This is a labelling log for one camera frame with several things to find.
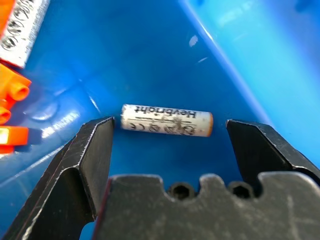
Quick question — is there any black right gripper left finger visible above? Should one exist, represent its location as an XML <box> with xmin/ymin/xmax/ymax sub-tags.
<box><xmin>0</xmin><ymin>116</ymin><xmax>116</xmax><ymax>240</ymax></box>

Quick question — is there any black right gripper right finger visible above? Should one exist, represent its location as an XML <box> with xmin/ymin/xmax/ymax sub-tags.
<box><xmin>225</xmin><ymin>119</ymin><xmax>320</xmax><ymax>197</ymax></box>

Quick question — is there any white Heybright battery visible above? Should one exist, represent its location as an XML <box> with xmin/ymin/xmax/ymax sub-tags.
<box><xmin>120</xmin><ymin>103</ymin><xmax>214</xmax><ymax>138</ymax></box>

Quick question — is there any orange plastic connector piece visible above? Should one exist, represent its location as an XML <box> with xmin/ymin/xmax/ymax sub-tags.
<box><xmin>0</xmin><ymin>63</ymin><xmax>32</xmax><ymax>126</ymax></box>

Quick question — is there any white and orange battery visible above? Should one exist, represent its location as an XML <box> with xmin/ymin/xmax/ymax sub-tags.
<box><xmin>0</xmin><ymin>0</ymin><xmax>51</xmax><ymax>69</ymax></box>

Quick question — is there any blue plastic bin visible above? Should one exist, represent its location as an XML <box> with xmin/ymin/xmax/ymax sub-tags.
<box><xmin>0</xmin><ymin>0</ymin><xmax>320</xmax><ymax>240</ymax></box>

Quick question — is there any orange rectangular block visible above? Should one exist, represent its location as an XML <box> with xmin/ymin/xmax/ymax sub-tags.
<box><xmin>0</xmin><ymin>126</ymin><xmax>30</xmax><ymax>155</ymax></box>

